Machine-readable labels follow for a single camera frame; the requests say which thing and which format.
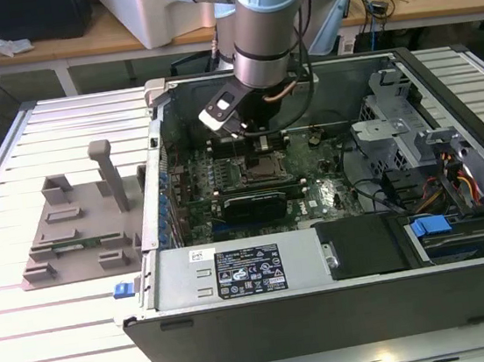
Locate green PC motherboard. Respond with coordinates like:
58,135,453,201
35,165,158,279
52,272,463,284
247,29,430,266
166,123,363,247

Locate black plastic shroud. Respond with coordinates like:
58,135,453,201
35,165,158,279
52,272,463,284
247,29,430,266
310,209,416,282

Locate red yellow power wires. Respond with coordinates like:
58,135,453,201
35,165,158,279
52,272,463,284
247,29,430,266
439,147,482,209

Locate open black PC case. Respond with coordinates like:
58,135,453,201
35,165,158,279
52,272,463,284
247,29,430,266
83,37,484,362

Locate metal drive cage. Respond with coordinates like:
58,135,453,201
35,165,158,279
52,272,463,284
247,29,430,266
341,59,475,186

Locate blue case latch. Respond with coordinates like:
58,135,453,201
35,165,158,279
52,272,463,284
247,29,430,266
111,281,130,301

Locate hard disk in blue carrier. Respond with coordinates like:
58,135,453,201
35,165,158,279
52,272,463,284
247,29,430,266
398,206,484,269

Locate black RAM slot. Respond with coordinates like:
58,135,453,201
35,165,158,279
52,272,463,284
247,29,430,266
214,177,305,196
213,174,303,192
210,138,288,157
210,142,288,160
210,135,286,153
214,181,308,200
209,130,286,150

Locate black plastic bracket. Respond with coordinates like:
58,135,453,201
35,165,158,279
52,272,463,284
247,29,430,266
380,166,421,213

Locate wooden desk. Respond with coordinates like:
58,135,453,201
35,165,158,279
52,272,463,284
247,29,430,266
0,0,484,105

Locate black camera cable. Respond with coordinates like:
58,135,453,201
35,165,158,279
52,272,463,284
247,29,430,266
228,0,324,140

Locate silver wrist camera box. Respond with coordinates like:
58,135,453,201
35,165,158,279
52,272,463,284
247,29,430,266
193,78,251,135

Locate green RAM stick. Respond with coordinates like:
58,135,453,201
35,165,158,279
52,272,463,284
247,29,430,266
51,236,104,254

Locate grey power supply unit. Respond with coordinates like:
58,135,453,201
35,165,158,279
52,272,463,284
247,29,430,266
147,226,337,313

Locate black graphics card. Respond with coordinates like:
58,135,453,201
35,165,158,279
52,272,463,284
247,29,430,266
220,190,291,227

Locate large black box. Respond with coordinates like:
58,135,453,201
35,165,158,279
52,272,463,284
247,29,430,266
0,0,96,48

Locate grey parts rack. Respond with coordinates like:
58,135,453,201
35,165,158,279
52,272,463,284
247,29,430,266
3,133,160,294

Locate crumpled white tissue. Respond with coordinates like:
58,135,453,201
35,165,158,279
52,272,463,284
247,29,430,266
0,28,37,60

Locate CPU socket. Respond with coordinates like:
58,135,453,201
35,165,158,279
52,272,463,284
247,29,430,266
237,151,291,186

